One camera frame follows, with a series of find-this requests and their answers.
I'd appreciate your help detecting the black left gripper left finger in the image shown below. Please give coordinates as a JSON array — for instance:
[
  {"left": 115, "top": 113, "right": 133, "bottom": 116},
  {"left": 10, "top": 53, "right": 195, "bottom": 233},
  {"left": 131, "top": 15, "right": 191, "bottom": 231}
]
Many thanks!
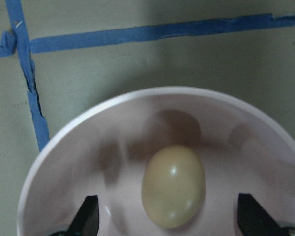
[{"left": 66, "top": 195, "right": 99, "bottom": 236}]

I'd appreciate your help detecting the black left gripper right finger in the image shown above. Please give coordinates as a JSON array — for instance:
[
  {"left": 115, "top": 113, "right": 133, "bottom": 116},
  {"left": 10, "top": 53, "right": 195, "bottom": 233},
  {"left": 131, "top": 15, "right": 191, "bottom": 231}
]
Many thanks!
[{"left": 237, "top": 193, "right": 285, "bottom": 236}]

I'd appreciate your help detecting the beige egg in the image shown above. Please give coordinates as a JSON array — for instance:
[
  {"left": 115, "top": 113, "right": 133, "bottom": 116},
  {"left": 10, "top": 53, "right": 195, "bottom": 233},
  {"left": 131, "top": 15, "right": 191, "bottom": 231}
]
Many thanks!
[{"left": 141, "top": 145, "right": 206, "bottom": 229}]

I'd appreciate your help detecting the pink ceramic bowl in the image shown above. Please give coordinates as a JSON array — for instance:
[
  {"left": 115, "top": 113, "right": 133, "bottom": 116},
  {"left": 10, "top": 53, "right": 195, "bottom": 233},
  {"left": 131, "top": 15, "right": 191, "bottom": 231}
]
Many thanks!
[{"left": 17, "top": 87, "right": 295, "bottom": 236}]

